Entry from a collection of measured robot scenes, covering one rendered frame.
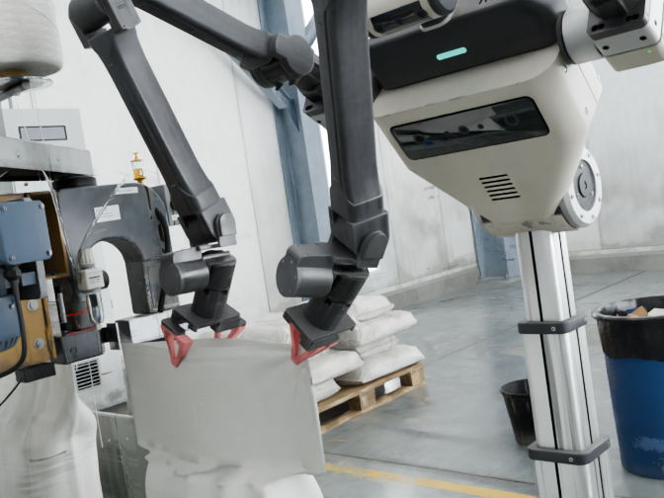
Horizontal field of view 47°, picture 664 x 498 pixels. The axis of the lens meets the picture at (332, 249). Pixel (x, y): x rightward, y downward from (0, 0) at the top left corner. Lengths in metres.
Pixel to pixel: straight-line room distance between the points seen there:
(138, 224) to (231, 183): 5.47
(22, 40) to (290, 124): 6.28
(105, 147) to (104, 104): 0.35
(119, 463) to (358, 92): 1.62
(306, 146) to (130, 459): 5.31
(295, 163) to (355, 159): 6.53
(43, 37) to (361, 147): 0.61
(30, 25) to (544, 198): 0.92
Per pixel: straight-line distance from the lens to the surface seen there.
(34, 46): 1.36
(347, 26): 0.93
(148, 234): 1.64
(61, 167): 1.51
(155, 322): 1.64
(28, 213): 1.24
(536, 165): 1.40
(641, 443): 3.33
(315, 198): 7.27
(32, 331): 1.52
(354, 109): 0.97
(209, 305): 1.30
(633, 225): 9.49
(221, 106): 7.17
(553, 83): 1.30
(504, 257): 9.98
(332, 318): 1.11
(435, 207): 9.39
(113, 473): 2.40
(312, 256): 1.03
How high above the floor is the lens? 1.23
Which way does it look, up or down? 3 degrees down
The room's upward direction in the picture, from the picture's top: 8 degrees counter-clockwise
